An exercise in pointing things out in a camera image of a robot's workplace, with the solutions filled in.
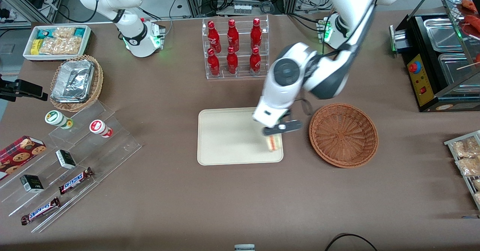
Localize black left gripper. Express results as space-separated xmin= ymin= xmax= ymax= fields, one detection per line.
xmin=273 ymin=109 xmax=293 ymax=126

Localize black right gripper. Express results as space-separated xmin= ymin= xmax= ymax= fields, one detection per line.
xmin=0 ymin=75 xmax=49 ymax=103

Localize triangular sandwich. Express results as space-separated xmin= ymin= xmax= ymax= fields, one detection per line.
xmin=265 ymin=134 xmax=283 ymax=153

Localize cream rectangular tray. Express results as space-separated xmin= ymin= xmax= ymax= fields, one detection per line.
xmin=197 ymin=106 xmax=284 ymax=166

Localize brown wicker basket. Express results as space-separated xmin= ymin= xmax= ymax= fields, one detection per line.
xmin=309 ymin=103 xmax=379 ymax=169

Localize light wicker basket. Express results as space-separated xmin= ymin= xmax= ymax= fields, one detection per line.
xmin=49 ymin=55 xmax=104 ymax=112

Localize white snack bin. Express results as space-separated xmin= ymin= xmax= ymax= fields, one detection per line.
xmin=23 ymin=25 xmax=92 ymax=62

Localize green lid yogurt cup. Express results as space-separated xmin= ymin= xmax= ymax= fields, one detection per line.
xmin=45 ymin=110 xmax=74 ymax=130

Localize stacked foil containers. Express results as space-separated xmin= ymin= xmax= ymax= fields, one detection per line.
xmin=51 ymin=60 xmax=95 ymax=104

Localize clear bag of crackers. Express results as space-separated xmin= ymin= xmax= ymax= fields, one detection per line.
xmin=39 ymin=37 xmax=83 ymax=55
xmin=52 ymin=27 xmax=76 ymax=39

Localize red soda bottle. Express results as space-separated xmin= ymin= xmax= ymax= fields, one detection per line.
xmin=226 ymin=19 xmax=240 ymax=52
xmin=249 ymin=47 xmax=262 ymax=73
xmin=207 ymin=48 xmax=221 ymax=77
xmin=250 ymin=18 xmax=263 ymax=50
xmin=207 ymin=21 xmax=222 ymax=53
xmin=226 ymin=47 xmax=239 ymax=75

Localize red cookie box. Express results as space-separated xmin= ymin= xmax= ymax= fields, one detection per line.
xmin=0 ymin=135 xmax=47 ymax=181

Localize red lid yogurt cup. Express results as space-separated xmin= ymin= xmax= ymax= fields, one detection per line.
xmin=89 ymin=120 xmax=113 ymax=138

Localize small dark box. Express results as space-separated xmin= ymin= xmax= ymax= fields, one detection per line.
xmin=19 ymin=174 xmax=45 ymax=194
xmin=55 ymin=149 xmax=77 ymax=170

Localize clear acrylic bottle rack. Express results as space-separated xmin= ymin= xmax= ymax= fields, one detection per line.
xmin=202 ymin=15 xmax=270 ymax=80

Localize clear acrylic stepped stand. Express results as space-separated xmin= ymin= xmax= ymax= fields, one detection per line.
xmin=0 ymin=101 xmax=143 ymax=234

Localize Snickers chocolate bar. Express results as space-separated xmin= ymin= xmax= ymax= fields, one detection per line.
xmin=58 ymin=167 xmax=94 ymax=195
xmin=21 ymin=197 xmax=61 ymax=226

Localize black food warmer machine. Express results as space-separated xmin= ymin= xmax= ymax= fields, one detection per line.
xmin=389 ymin=0 xmax=480 ymax=113

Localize steel warmer pan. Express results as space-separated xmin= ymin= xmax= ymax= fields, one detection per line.
xmin=438 ymin=52 xmax=480 ymax=89
xmin=423 ymin=18 xmax=462 ymax=53

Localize black diagonal rod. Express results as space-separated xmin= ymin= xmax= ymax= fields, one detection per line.
xmin=406 ymin=0 xmax=443 ymax=21

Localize glass warmer lid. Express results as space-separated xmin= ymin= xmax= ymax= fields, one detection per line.
xmin=438 ymin=0 xmax=480 ymax=96

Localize black floor cable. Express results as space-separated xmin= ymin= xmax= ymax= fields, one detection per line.
xmin=324 ymin=233 xmax=379 ymax=251

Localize wire display rack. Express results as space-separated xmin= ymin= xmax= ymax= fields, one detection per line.
xmin=444 ymin=130 xmax=480 ymax=211

